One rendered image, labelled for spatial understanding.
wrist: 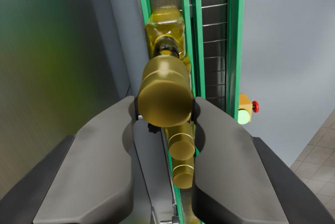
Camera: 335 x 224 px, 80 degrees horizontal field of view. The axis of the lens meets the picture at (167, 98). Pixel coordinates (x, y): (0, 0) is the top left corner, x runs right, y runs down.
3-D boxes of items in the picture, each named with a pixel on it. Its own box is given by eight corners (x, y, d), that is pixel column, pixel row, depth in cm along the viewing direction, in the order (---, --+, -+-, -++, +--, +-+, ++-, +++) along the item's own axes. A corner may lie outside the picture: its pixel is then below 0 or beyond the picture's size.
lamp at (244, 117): (233, 109, 62) (236, 114, 60) (248, 107, 62) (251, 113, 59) (233, 121, 65) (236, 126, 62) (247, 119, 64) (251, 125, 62)
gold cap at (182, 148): (166, 121, 29) (166, 142, 25) (191, 118, 28) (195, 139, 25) (169, 140, 30) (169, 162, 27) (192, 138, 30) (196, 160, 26)
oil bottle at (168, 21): (152, 9, 43) (140, 27, 25) (178, 5, 43) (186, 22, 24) (156, 35, 46) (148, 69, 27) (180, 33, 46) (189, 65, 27)
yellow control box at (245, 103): (224, 94, 68) (230, 106, 62) (246, 92, 68) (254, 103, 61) (224, 112, 72) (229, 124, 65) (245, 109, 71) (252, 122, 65)
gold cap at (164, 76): (141, 54, 15) (132, 77, 11) (189, 55, 15) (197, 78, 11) (143, 96, 17) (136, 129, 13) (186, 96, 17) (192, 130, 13)
